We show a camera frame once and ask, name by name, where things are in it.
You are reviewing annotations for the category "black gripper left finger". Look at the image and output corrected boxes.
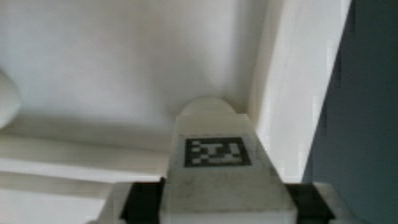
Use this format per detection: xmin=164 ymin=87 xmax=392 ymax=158
xmin=88 ymin=178 xmax=168 ymax=224

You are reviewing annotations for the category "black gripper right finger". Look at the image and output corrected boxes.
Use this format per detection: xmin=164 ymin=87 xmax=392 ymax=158
xmin=287 ymin=182 xmax=356 ymax=224

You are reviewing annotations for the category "white table leg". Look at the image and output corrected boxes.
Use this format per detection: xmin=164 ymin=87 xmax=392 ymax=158
xmin=161 ymin=97 xmax=299 ymax=224

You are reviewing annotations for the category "white square table top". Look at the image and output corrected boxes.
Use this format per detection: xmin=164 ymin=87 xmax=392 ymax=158
xmin=0 ymin=0 xmax=354 ymax=224

